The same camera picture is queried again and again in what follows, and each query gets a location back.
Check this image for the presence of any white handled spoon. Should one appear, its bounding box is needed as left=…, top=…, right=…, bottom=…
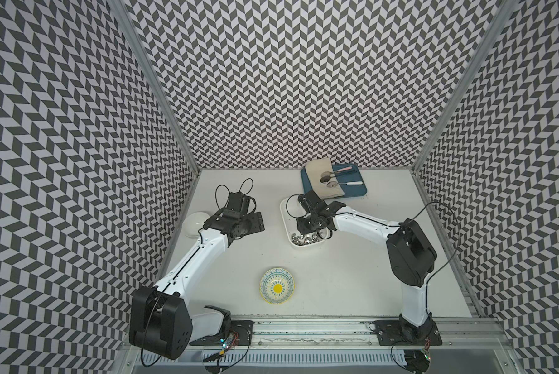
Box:
left=326, top=181, right=364, bottom=188

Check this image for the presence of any pink handled spoon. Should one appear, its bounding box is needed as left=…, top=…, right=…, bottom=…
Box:
left=323, top=166, right=354, bottom=176

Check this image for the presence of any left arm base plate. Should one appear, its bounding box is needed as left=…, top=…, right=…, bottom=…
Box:
left=190, top=319, right=254, bottom=348

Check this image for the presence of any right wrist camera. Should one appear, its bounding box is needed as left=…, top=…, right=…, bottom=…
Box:
left=297, top=190, right=327, bottom=213

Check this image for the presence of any dark handled spoon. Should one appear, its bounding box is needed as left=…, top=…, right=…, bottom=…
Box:
left=320, top=171, right=352, bottom=184

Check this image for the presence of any white round bowl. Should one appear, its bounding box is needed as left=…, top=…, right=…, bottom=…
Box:
left=181, top=211, right=210, bottom=238

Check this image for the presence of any silver wing nut pile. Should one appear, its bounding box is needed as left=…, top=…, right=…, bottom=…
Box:
left=290, top=233, right=323, bottom=247

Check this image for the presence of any white storage box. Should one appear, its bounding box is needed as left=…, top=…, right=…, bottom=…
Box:
left=279, top=196, right=329, bottom=249

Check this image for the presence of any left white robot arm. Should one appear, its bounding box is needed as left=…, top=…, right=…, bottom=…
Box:
left=129, top=212, right=265, bottom=359

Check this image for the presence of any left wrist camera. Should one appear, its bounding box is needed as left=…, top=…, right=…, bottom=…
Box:
left=224, top=192, right=252, bottom=217

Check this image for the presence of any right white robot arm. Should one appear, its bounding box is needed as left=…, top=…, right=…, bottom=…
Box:
left=296, top=195, right=438, bottom=344

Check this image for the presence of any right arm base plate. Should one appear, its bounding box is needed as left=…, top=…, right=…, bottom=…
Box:
left=371, top=318, right=443, bottom=348

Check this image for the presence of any beige cloth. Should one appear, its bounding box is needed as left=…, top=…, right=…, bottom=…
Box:
left=305, top=157, right=344, bottom=199

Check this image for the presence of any yellow patterned bowl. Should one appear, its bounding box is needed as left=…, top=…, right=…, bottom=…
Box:
left=259, top=267, right=295, bottom=305

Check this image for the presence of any teal tray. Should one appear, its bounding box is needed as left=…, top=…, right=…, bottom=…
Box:
left=300, top=163, right=368, bottom=199

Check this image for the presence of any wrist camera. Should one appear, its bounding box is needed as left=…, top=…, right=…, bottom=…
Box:
left=297, top=190, right=327, bottom=213
left=224, top=192, right=252, bottom=217

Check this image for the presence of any aluminium rail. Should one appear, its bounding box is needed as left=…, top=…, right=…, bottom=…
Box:
left=237, top=316, right=513, bottom=350

